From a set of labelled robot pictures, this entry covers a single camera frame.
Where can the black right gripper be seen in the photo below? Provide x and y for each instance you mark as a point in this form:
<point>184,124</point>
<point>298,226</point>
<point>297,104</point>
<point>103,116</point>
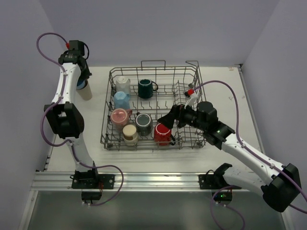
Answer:
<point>179,114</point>

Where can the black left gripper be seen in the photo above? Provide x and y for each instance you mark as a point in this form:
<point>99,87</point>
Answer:
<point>84,72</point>

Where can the blue plastic tumbler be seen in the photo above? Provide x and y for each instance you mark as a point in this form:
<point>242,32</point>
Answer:
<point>81,84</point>

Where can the beige plastic tumbler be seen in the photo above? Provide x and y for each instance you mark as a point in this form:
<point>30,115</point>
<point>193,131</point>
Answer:
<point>85,93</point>

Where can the white faceted ceramic mug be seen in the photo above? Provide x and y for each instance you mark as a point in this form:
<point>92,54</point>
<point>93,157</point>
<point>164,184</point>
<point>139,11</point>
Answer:
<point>123,84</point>

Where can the light blue faceted mug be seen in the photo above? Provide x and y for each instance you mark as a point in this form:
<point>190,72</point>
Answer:
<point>121,100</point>

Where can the pink ghost pattern mug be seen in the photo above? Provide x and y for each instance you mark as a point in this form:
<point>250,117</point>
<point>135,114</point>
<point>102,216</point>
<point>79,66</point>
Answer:
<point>120,117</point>

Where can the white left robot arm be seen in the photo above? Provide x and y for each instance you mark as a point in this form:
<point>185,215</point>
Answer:
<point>63,116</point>

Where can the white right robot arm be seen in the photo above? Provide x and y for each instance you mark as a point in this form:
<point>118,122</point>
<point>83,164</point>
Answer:
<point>277,183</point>

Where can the red mug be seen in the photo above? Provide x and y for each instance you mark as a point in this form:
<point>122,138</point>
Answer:
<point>163,135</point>

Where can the dark grey mug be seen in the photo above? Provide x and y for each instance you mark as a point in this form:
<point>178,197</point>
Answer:
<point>144,124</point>

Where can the dark green mug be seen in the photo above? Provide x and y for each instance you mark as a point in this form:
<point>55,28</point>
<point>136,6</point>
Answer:
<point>146,88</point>

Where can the cream and brown mug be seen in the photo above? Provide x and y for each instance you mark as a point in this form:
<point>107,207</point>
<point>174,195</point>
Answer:
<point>130,135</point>

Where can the right black controller box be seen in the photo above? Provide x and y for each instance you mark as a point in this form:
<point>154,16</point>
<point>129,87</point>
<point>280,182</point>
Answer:
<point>223,197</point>

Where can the black controller box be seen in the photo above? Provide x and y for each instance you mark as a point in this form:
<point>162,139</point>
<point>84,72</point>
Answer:
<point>223,197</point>
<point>89,197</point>

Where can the left black controller box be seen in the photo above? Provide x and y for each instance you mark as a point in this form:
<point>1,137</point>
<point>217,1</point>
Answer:
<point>89,197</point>

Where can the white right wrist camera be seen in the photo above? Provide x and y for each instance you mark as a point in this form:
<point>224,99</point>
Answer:
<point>191,97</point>

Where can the grey wire dish rack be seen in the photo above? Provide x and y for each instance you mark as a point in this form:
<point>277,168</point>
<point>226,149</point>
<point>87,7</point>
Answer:
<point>172,82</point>

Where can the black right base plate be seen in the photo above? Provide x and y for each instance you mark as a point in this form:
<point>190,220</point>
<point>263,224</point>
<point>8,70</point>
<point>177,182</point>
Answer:
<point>210,181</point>

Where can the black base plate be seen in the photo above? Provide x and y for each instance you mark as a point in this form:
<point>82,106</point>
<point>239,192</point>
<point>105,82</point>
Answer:
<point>93,181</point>
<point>210,181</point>

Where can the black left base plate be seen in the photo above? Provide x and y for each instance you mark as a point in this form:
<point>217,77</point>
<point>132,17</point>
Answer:
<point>93,181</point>

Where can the aluminium mounting rail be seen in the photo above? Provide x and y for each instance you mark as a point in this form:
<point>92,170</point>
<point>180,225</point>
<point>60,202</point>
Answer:
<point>133,182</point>

